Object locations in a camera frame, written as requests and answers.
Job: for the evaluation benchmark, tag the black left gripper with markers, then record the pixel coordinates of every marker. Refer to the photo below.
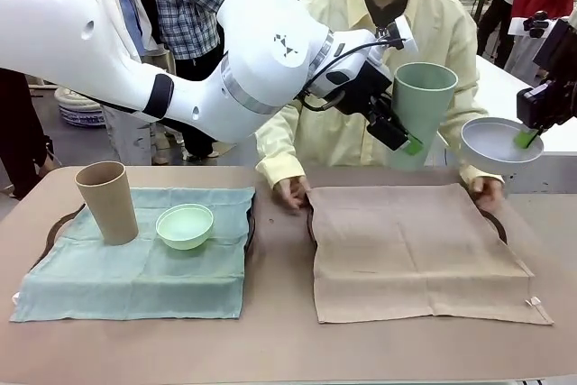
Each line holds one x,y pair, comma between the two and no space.
365,87

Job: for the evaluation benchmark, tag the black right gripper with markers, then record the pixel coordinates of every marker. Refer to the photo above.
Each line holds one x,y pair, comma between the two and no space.
563,56

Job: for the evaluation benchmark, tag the mint green tall cup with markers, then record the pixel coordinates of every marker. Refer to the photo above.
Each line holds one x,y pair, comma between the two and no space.
419,101

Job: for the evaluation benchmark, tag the white bowl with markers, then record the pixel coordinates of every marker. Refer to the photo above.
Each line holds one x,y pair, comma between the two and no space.
491,146

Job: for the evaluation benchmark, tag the beige cloth mat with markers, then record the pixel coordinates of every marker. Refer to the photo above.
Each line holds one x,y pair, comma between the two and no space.
405,259

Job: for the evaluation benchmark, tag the mint green bowl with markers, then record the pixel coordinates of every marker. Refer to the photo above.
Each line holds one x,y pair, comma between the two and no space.
185,229

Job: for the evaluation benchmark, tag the brown tall cup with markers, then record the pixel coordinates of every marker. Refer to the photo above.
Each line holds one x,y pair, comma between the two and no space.
108,204

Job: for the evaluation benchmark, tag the teal cloth mat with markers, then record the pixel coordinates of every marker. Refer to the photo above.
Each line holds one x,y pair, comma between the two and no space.
135,277

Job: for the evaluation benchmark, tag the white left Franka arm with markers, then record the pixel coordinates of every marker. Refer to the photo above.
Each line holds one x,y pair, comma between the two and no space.
252,42

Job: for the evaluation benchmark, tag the person's left forearm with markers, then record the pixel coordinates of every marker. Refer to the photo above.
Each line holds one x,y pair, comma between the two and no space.
473,173

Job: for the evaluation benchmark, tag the person's right forearm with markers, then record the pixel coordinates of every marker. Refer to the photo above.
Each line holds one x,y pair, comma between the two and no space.
279,150

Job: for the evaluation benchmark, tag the person's left hand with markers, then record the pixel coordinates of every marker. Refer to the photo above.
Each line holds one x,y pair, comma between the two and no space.
489,191

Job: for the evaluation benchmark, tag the person's right hand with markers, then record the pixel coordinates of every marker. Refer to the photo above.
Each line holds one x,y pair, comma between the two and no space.
290,191

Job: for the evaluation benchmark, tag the white background table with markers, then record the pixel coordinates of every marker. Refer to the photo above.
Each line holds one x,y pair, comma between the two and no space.
500,87

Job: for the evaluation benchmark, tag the person in black trousers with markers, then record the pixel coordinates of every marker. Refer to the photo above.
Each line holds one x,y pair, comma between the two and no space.
496,20

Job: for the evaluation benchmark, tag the person in yellow shirt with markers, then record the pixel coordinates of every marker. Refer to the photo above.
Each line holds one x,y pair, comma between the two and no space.
433,29

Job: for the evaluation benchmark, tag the person in plaid shirt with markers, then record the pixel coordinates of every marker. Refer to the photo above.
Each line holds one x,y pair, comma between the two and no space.
180,6

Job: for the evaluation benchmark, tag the white blue round cushion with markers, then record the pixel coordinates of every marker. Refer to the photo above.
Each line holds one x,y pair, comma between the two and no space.
81,114

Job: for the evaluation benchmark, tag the person in dark clothes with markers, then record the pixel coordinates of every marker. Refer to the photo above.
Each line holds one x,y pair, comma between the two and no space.
22,132

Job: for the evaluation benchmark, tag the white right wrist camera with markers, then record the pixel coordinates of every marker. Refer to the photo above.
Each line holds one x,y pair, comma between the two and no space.
517,26

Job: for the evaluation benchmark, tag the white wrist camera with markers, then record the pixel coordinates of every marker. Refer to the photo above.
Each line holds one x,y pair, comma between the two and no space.
405,35
517,26

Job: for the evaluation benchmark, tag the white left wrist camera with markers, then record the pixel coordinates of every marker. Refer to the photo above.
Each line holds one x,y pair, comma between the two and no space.
405,35

